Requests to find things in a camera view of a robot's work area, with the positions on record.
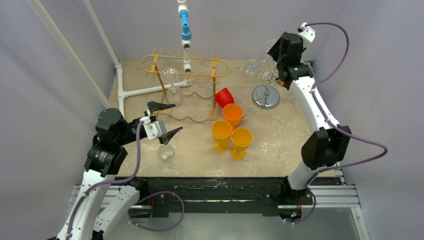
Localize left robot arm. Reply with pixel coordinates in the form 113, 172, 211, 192
54, 101, 182, 240

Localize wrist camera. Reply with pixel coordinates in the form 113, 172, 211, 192
140, 116, 168, 140
297, 22, 316, 46

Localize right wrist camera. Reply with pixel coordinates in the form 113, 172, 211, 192
297, 22, 316, 46

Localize round clear wine glass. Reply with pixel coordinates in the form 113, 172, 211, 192
161, 67, 184, 107

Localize red plastic goblet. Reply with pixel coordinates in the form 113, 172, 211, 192
215, 87, 235, 108

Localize patterned clear goblet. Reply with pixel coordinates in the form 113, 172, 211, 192
262, 39, 278, 81

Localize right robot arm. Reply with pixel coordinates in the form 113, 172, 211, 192
267, 30, 350, 204

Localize white PVC pipe frame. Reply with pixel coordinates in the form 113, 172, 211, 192
29, 0, 187, 107

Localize blue pipe fitting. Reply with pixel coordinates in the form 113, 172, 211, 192
180, 10, 192, 41

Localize black mounting base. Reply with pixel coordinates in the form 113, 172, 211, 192
130, 177, 314, 220

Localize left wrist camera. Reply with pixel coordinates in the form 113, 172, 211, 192
140, 116, 168, 140

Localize clear glass near front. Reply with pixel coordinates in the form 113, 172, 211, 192
157, 144, 177, 167

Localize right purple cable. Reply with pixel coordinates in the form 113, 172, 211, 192
304, 22, 388, 188

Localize clear champagne flute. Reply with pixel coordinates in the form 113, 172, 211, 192
243, 59, 259, 83

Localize orange plastic goblet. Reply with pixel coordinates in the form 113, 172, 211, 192
222, 103, 245, 128

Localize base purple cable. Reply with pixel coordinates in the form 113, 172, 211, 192
127, 188, 186, 232

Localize yellow plastic goblet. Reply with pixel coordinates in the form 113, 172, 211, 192
229, 127, 253, 160
211, 120, 232, 153

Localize chrome round glass rack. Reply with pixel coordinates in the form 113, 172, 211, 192
251, 56, 280, 110

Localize gold wire glass rack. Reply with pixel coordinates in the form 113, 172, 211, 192
140, 49, 229, 123

